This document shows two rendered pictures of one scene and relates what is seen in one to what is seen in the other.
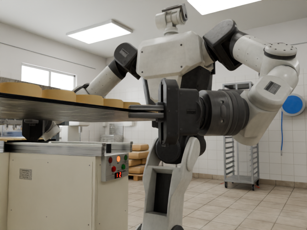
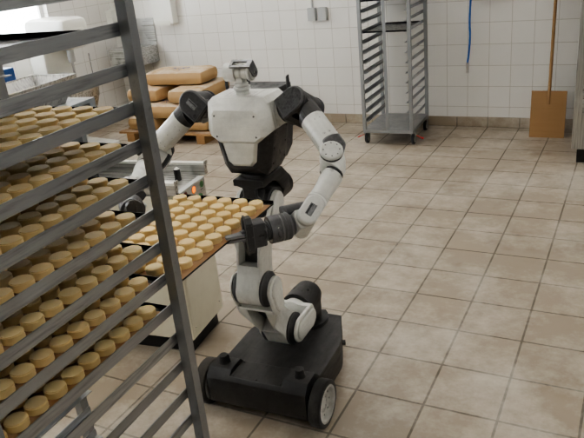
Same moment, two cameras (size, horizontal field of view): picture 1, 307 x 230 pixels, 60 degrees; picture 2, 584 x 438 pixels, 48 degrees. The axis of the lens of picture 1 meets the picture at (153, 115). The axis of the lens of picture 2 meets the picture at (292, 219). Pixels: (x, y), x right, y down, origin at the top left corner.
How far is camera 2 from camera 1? 1.64 m
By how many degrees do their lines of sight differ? 26
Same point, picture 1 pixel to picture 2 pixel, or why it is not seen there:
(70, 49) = not seen: outside the picture
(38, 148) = not seen: hidden behind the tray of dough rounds
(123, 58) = (192, 111)
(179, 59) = (253, 129)
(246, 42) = (311, 125)
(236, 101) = (288, 224)
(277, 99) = (311, 220)
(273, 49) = (324, 153)
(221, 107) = (278, 232)
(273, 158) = (454, 77)
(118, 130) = (144, 35)
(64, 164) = not seen: hidden behind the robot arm
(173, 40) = (245, 110)
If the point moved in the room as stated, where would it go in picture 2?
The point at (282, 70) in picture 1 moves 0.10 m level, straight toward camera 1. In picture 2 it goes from (328, 177) to (318, 188)
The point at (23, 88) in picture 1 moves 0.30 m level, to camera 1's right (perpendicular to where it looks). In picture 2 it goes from (188, 264) to (293, 250)
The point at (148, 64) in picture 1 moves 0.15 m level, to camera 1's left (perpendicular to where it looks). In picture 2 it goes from (222, 129) to (181, 134)
